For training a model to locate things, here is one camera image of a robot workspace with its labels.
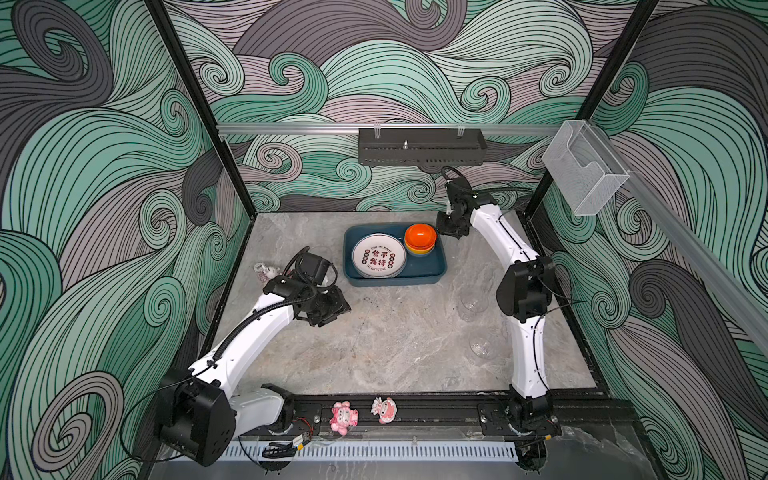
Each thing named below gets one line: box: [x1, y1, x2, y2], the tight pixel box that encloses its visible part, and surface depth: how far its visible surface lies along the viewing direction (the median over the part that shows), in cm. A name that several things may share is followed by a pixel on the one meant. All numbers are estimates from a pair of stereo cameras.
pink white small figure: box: [371, 396, 397, 424], surface depth 74 cm
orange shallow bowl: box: [404, 223, 437, 250], surface depth 106 cm
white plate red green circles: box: [352, 233, 407, 279], surface depth 106 cm
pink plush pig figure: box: [330, 400, 359, 436], surface depth 73 cm
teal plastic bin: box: [343, 223, 448, 287], surface depth 103 cm
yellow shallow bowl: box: [406, 244, 435, 257], surface depth 106 cm
